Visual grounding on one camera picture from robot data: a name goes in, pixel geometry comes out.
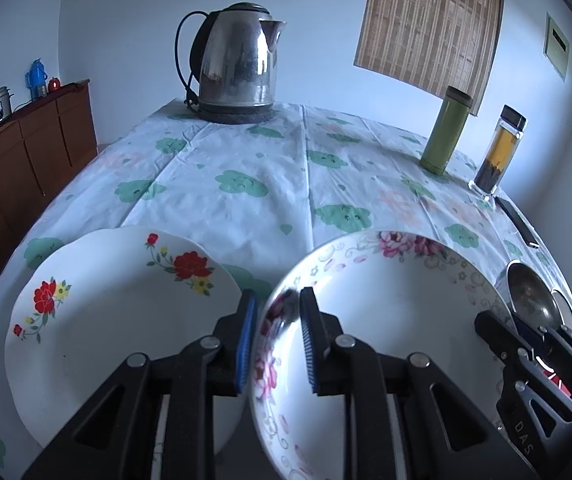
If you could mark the green thermos bottle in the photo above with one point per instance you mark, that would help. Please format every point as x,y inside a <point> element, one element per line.
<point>443,135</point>

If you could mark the small red jar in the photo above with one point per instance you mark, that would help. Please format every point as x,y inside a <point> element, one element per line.
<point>54,84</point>

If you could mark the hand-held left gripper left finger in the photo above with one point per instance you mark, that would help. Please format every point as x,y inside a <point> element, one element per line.
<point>247,340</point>

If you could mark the black kettle base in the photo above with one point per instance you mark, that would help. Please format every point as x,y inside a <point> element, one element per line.
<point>231,114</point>

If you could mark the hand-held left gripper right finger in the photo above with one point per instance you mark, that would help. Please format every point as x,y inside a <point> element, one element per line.
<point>308,340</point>

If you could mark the green cloud print tablecloth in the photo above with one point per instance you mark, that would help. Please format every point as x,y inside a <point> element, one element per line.
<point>266,170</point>

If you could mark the red flower white plate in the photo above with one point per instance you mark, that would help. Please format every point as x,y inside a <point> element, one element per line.
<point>116,300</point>

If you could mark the brown wooden cabinet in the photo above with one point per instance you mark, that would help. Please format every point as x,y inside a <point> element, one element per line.
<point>16,160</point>

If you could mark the pink floral white bowl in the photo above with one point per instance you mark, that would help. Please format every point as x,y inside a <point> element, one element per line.
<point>391,300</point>

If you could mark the bamboo window blind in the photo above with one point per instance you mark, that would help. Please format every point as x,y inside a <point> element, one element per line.
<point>426,25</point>

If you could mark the wall electrical panel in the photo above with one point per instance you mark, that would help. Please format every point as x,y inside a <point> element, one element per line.
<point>556,45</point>

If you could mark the glass tea bottle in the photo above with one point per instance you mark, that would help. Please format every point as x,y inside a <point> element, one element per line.
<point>498,150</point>

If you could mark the blue water bottle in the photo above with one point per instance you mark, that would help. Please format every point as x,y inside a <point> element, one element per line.
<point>37,80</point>

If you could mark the stainless steel electric kettle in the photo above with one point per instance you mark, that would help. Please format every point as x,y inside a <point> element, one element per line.
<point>236,60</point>

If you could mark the black smartphone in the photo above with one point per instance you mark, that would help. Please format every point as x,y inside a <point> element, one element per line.
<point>516,220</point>

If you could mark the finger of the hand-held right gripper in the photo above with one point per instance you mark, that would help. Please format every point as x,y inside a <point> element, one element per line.
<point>516,410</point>
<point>566,350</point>

